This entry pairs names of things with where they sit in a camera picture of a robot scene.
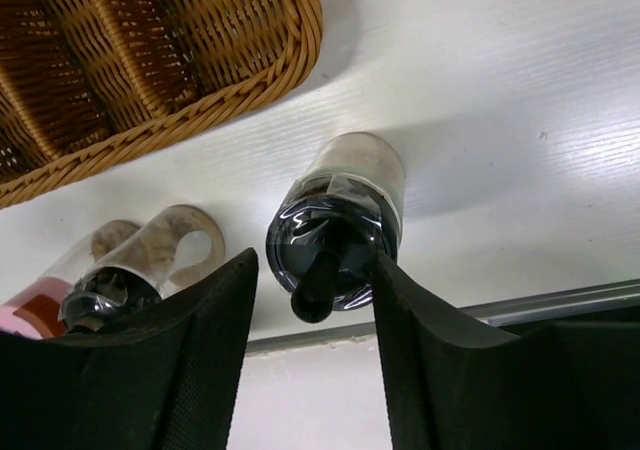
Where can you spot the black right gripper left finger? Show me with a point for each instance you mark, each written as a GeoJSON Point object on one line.
{"type": "Point", "coordinates": [164, 378]}

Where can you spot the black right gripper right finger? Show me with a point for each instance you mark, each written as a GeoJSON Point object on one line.
{"type": "Point", "coordinates": [566, 384]}

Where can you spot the black lid spice jar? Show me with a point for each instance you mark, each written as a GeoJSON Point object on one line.
{"type": "Point", "coordinates": [177, 248]}

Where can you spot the pink lid spice jar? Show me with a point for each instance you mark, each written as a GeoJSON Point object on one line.
{"type": "Point", "coordinates": [34, 311]}

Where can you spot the black lid pepper jar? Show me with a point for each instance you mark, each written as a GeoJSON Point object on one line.
{"type": "Point", "coordinates": [346, 207]}

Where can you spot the brown wicker divided basket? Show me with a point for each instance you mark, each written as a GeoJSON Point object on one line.
{"type": "Point", "coordinates": [90, 84]}

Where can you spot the aluminium table edge rail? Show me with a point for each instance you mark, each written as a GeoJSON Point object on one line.
{"type": "Point", "coordinates": [597, 302]}

